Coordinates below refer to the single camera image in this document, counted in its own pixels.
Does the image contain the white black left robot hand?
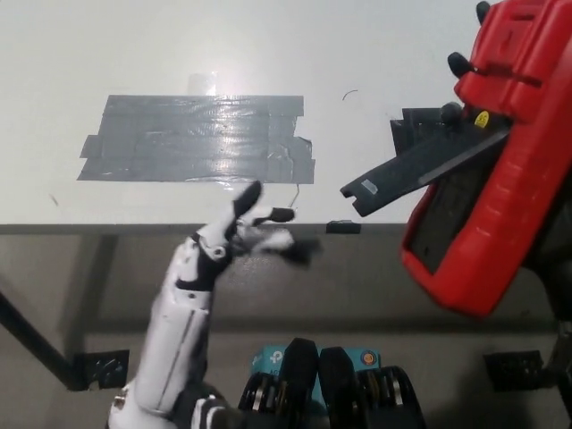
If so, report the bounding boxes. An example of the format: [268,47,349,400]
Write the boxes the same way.
[111,180,323,424]

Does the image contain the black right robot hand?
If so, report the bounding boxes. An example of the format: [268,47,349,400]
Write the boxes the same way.
[440,1,492,133]

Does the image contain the black teal robot torso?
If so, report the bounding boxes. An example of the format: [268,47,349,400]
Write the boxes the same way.
[236,337,425,429]

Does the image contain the red digital multimeter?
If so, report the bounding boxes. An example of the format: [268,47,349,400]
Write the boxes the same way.
[339,0,572,319]

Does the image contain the black table leg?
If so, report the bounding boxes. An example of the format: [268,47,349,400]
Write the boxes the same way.
[0,290,77,391]

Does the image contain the grey duct tape patch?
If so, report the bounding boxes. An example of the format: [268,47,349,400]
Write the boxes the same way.
[76,93,316,184]

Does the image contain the small black tape strip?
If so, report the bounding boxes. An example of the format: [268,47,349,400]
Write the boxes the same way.
[324,218,362,235]

